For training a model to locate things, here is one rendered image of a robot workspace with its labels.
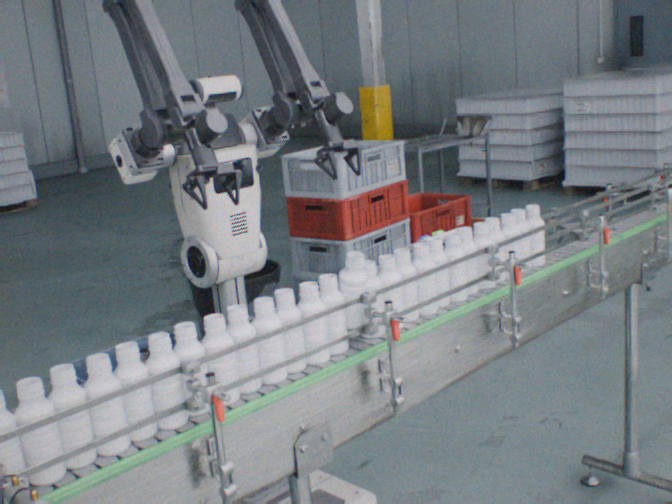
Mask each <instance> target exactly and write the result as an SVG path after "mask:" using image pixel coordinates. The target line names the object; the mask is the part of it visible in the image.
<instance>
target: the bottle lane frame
mask: <svg viewBox="0 0 672 504"><path fill-rule="evenodd" d="M658 227H659V228H660V233H659V234H660V237H661V238H667V213H664V214H663V215H661V216H659V217H656V218H653V219H651V220H648V221H647V222H643V223H642V224H640V226H638V227H636V228H632V229H631V230H629V231H627V232H624V233H621V234H620V235H618V236H616V237H613V238H610V239H609V244H605V271H606V272H607V273H608V274H609V277H608V278H607V287H608V289H609V291H608V293H606V294H605V298H604V299H601V298H600V295H599V294H598V292H597V290H598V289H597V288H592V286H591V285H589V275H590V274H592V272H591V271H589V262H588V260H590V259H592V261H593V263H592V269H593V271H596V272H599V244H598V245H596V246H594V247H591V248H589V249H584V251H582V252H578V253H577V254H575V255H571V256H570V257H568V258H564V260H562V261H557V263H555V264H553V265H550V266H548V267H546V268H543V269H542V271H540V272H535V273H534V274H532V275H530V276H527V277H525V278H523V279H521V284H520V285H516V293H517V315H519V316H520V317H521V319H522V322H521V323H520V333H521V334H522V339H521V340H520V341H518V346H517V347H513V346H512V342H511V341H510V339H509V336H510V334H506V333H504V331H503V330H501V323H500V319H502V318H504V316H503V314H500V302H501V301H503V300H505V314H506V315H510V316H511V306H510V285H508V286H503V288H501V289H499V290H495V291H494V292H491V293H489V294H485V296H482V297H480V298H476V300H474V301H471V302H467V304H465V305H462V306H458V309H456V310H453V311H450V312H449V311H447V312H448V313H446V314H444V315H442V316H438V317H437V318H435V319H433V320H428V322H426V323H424V324H422V325H416V327H414V328H412V329H410V330H406V331H405V332H403V333H401V334H400V340H399V341H396V340H395V342H396V357H397V371H398V374H400V375H401V376H402V377H403V380H404V382H403V385H402V395H403V397H404V399H405V403H404V404H403V405H401V406H400V412H397V413H395V412H393V407H392V406H391V404H390V398H391V397H390V396H387V395H386V394H385V391H381V386H380V378H382V377H384V376H385V375H384V373H383V372H380V371H379V359H380V358H383V357H386V365H387V370H386V371H387V373H389V374H390V364H389V350H388V340H383V342H380V344H378V345H376V346H371V348H369V349H367V350H364V351H359V353H358V354H356V355H353V356H351V357H346V358H347V359H344V360H341V361H339V362H337V363H335V362H333V365H330V366H328V367H326V368H323V369H322V368H320V370H319V371H317V372H315V373H313V374H310V375H307V374H305V377H303V378H301V379H298V380H296V381H292V380H291V384H290V385H287V386H285V387H283V388H277V390H276V391H274V392H272V393H269V394H267V395H262V394H260V395H261V397H260V398H258V399H255V400H253V401H251V402H247V401H245V402H246V404H244V405H242V406H240V407H238V408H236V409H230V408H228V409H229V411H228V412H226V413H224V415H225V416H224V421H223V422H221V427H222V435H223V443H224V451H225V458H227V459H230V460H231V461H232V462H234V464H235V470H234V472H233V474H234V483H235V485H236V486H237V488H238V490H237V495H236V496H234V497H232V504H238V503H240V502H242V501H243V500H245V499H247V498H249V497H251V496H252V495H254V494H256V493H258V492H260V491H261V490H263V489H266V488H268V487H270V486H272V485H273V484H275V483H277V482H279V481H281V480H282V479H284V478H286V477H288V476H290V475H291V474H293V472H295V471H296V464H295V455H294V446H293V445H294V443H295V441H296V438H297V436H298V435H299V434H301V433H303V432H305V431H307V430H310V429H312V428H314V427H316V426H317V425H319V423H321V422H323V421H324V422H326V423H327V425H329V426H330V427H331V431H332V442H333V451H334V450H336V449H337V448H339V447H341V446H343V445H346V444H347V443H349V442H351V441H353V440H355V439H356V438H358V437H360V436H362V435H364V434H365V433H367V432H369V431H371V430H373V429H374V428H376V427H378V426H380V425H382V424H383V423H384V422H386V421H388V420H390V419H392V418H394V417H395V416H397V415H399V414H401V413H403V412H404V411H406V410H408V409H410V408H412V407H413V406H415V405H417V404H420V403H422V402H423V401H425V400H427V399H429V398H431V397H432V396H434V395H436V394H438V393H440V392H441V391H443V390H445V389H447V388H449V387H450V386H452V384H454V383H456V382H459V381H460V380H462V379H464V378H466V377H468V376H469V375H471V374H473V373H475V372H477V371H478V370H480V369H482V368H484V367H486V366H487V365H489V364H491V363H493V362H495V361H497V360H499V359H501V358H503V357H505V356H506V355H508V354H510V353H512V352H514V351H515V350H517V348H519V347H521V346H523V345H524V344H526V343H528V342H530V341H532V340H534V339H535V338H537V337H540V336H542V335H544V334H545V333H547V332H549V331H551V330H553V329H554V328H556V327H558V326H560V325H562V324H563V323H565V322H567V321H569V320H571V319H572V318H574V317H576V316H578V315H580V314H581V313H583V311H585V310H587V309H590V308H591V307H593V306H595V305H597V304H599V303H600V302H602V301H604V300H606V299H608V298H609V297H611V296H613V295H615V294H617V293H618V292H620V291H622V290H624V289H626V288H627V287H629V286H631V285H633V284H635V283H636V282H638V281H640V280H641V260H642V257H643V256H645V255H647V254H649V253H651V252H655V254H656V261H657V262H656V272H657V271H659V269H661V268H663V267H665V266H666V265H668V264H670V263H672V261H670V262H668V261H666V257H665V253H661V252H659V251H658V250H656V241H658V240H659V242H660V244H659V249H660V250H663V251H667V245H666V244H665V240H660V239H659V238H658V237H656V228H658ZM194 424H195V427H193V428H190V429H188V430H186V431H183V432H178V431H175V432H176V435H174V436H172V437H170V438H167V439H165V441H162V440H159V439H157V440H158V444H156V445H154V446H152V447H150V448H147V449H145V450H142V449H138V450H139V452H138V453H136V454H134V455H132V456H129V457H127V458H124V459H121V458H118V457H117V459H118V462H116V463H113V464H111V465H109V466H107V467H104V468H100V467H97V471H96V472H93V473H91V474H89V475H87V476H85V477H82V478H80V477H77V476H75V478H76V481H74V482H71V483H69V484H67V485H65V486H63V487H60V488H58V487H54V486H52V489H53V490H52V491H50V492H48V493H46V494H44V495H42V496H40V497H41V498H43V499H44V500H45V501H47V502H49V503H50V504H223V499H222V498H221V496H219V493H218V489H219V488H220V484H219V483H217V479H216V476H215V477H213V476H212V469H211V462H212V461H214V457H213V454H212V455H210V454H209V447H208V440H209V439H211V438H213V429H212V422H211V419H210V420H208V421H206V422H204V423H201V424H196V423H194Z"/></svg>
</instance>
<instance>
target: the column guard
mask: <svg viewBox="0 0 672 504"><path fill-rule="evenodd" d="M359 95H360V108H361V121H362V134H363V140H393V123H392V108H391V94H390V85H386V86H379V87H365V88H363V87H360V88H359Z"/></svg>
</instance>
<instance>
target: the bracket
mask: <svg viewBox="0 0 672 504"><path fill-rule="evenodd" d="M662 185H664V189H667V192H666V193H664V196H662V195H658V194H655V193H653V191H655V190H657V184H651V183H650V184H647V186H648V190H647V191H651V194H649V200H651V204H648V205H646V206H648V210H646V211H655V210H658V204H653V200H657V199H665V203H667V238H661V237H660V234H659V233H660V228H659V227H658V228H656V237H658V238H659V239H660V240H665V244H666V245H667V251H663V250H660V249H659V244H660V242H659V240H658V241H656V250H658V251H659V252H661V253H665V257H666V261H668V262H670V261H672V187H669V182H667V183H664V184H662ZM629 188H630V187H629ZM629 188H627V189H629ZM627 189H624V192H620V193H613V194H611V195H608V196H605V197H603V202H606V201H608V200H611V199H612V198H614V196H621V195H624V194H627V193H628V192H626V190H627ZM577 212H578V217H577V218H582V221H581V222H579V228H581V229H582V233H580V234H578V235H577V236H578V242H586V241H589V240H590V234H586V233H585V230H587V229H590V227H592V229H596V233H599V272H596V271H593V269H592V263H593V261H592V259H590V260H588V262H589V271H591V272H592V274H590V275H589V285H591V286H592V288H597V289H598V290H597V292H598V294H599V295H600V298H601V299H604V298H605V294H606V293H608V291H609V289H608V287H607V278H608V277H609V274H608V273H607V272H606V271H605V244H609V233H610V230H613V231H617V226H616V225H607V223H608V222H610V221H612V215H609V216H607V221H606V220H605V214H599V221H598V222H597V223H596V224H594V223H590V221H584V218H586V217H588V210H578V211H577ZM485 248H486V253H485V254H488V255H491V258H489V259H488V266H491V267H492V271H490V272H488V273H486V275H487V280H486V281H491V282H496V281H498V280H500V279H501V278H500V272H496V271H495V267H498V266H500V265H502V266H506V272H508V273H509V279H510V306H511V316H510V315H506V314H505V300H503V301H501V302H500V314H503V316H504V318H502V319H500V323H501V330H503V331H504V333H506V334H510V336H509V339H510V341H511V342H512V346H513V347H517V346H518V341H520V340H521V339H522V334H521V333H520V323H521V322H522V319H521V317H520V316H519V315H517V293H516V285H520V284H521V269H522V268H523V269H528V268H529V265H528V264H522V263H519V259H518V258H515V251H513V250H511V251H508V253H509V259H507V260H506V261H500V258H496V257H495V254H498V253H500V252H499V245H492V244H490V245H488V246H485ZM593 274H598V275H597V278H598V279H599V286H594V285H593ZM360 296H361V300H362V302H360V303H363V304H367V305H368V308H367V309H365V310H364V315H365V318H367V319H369V323H366V324H364V325H362V327H364V333H363V334H366V335H370V336H371V335H374V334H376V333H378V332H379V330H378V324H377V323H373V322H372V319H374V318H382V325H384V326H387V336H388V350H389V364H390V374H389V373H387V371H386V370H387V365H386V357H383V358H380V359H379V371H380V372H383V373H384V375H385V376H384V377H382V378H380V386H381V391H385V394H386V395H387V396H390V397H391V398H390V404H391V406H392V407H393V412H395V413H397V412H400V406H401V405H403V404H404V403H405V399H404V397H403V395H402V385H403V382H404V380H403V377H402V376H401V375H400V374H398V371H397V357H396V342H395V340H396V341H399V340H400V323H404V324H406V323H407V322H408V319H407V318H403V317H399V316H398V311H397V310H396V309H393V300H386V301H385V310H386V311H384V312H382V313H381V312H377V309H375V308H371V303H374V302H376V293H374V292H369V291H367V292H364V293H362V294H360ZM505 317H506V318H509V324H510V325H511V332H510V331H506V329H505V328H506V325H505V322H506V321H505ZM139 352H140V359H141V360H140V362H141V363H142V362H144V361H148V359H149V358H150V354H149V350H148V348H141V349H139ZM179 365H181V369H182V372H181V374H183V375H186V376H188V377H189V376H190V379H188V380H186V388H187V392H191V393H193V397H191V398H188V399H186V400H184V401H185V402H186V406H187V409H186V410H187V411H190V412H192V413H196V412H199V411H201V410H203V409H206V404H208V405H209V407H210V414H211V422H212V429H213V438H211V439H209V440H208V447H209V454H210V455H212V454H213V457H214V461H212V462H211V469H212V476H213V477H215V476H216V479H217V483H219V484H220V488H219V489H218V493H219V496H221V498H222V499H223V504H232V497H234V496H236V495H237V490H238V488H237V486H236V485H235V483H234V474H233V472H234V470H235V464H234V462H232V461H231V460H230V459H227V458H225V451H224V443H223V435H222V427H221V422H223V421H224V416H225V415H224V404H223V401H225V402H229V401H230V399H231V397H230V396H229V395H226V394H224V393H223V389H222V383H221V382H219V381H216V380H215V372H207V373H205V376H206V384H205V385H203V384H202V380H201V379H199V378H196V377H195V374H197V373H200V372H201V365H200V361H197V360H194V359H190V360H187V361H184V362H182V363H179ZM387 377H390V378H389V380H388V378H387ZM388 383H389V386H390V387H391V391H392V394H391V393H389V392H388V390H387V389H388ZM198 392H201V393H202V397H201V396H198V395H197V393H198Z"/></svg>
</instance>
